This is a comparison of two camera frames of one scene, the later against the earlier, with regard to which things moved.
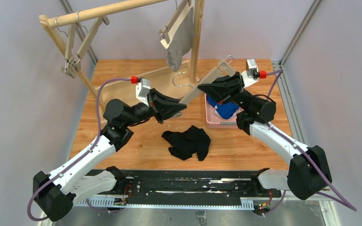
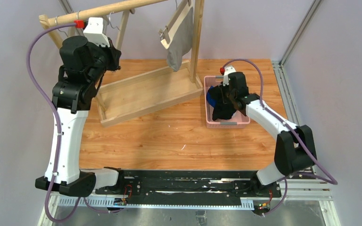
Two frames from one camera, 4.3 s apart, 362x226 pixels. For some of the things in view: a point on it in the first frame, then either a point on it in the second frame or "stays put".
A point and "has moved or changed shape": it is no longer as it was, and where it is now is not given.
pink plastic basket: (213, 121) stays put
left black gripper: (155, 106) → (112, 57)
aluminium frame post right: (292, 111) stays put
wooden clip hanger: (71, 67) has moved or changed shape
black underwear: (184, 145) → (225, 107)
